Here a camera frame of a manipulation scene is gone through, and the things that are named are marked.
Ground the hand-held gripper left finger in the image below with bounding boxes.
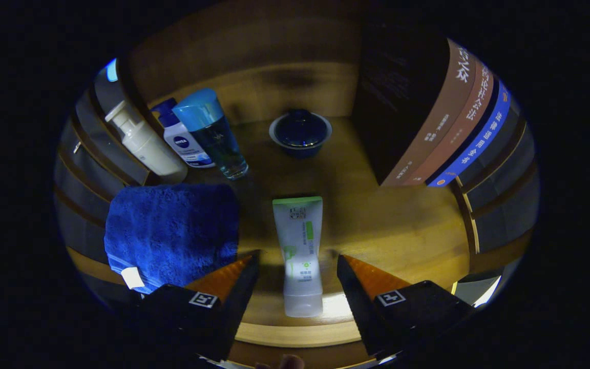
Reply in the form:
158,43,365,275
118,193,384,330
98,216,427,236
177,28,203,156
136,254,261,362

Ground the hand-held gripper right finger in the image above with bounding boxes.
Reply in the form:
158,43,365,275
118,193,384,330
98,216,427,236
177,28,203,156
336,255,475,359

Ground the wooden drawer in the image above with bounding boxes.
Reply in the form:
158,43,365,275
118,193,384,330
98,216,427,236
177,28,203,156
227,341,375,368

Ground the white tube green cap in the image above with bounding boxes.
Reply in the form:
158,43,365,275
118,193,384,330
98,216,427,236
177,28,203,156
272,196,324,318

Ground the wooden countertop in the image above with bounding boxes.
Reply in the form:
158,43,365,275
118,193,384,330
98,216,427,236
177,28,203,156
146,115,472,349

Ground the wooden cabinet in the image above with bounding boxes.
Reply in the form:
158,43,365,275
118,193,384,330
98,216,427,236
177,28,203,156
54,0,539,369

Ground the blue folded towel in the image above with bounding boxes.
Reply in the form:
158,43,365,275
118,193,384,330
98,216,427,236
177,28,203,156
103,183,239,295

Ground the teal transparent bottle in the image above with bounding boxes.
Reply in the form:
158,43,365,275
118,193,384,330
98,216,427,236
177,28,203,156
173,88,249,180

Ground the white lotion bottle blue cap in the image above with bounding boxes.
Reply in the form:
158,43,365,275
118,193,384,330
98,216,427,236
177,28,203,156
152,98,216,169

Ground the blue lidded teacup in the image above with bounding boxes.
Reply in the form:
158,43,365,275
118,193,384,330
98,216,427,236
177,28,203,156
269,109,333,158

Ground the white pump bottle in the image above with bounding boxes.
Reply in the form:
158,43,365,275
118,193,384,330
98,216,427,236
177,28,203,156
104,100,188,184

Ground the reddish brown book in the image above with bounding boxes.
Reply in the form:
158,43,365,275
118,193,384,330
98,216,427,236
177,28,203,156
403,59,496,186

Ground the blue book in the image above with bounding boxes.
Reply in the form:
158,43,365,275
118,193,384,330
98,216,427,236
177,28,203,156
427,79,512,188

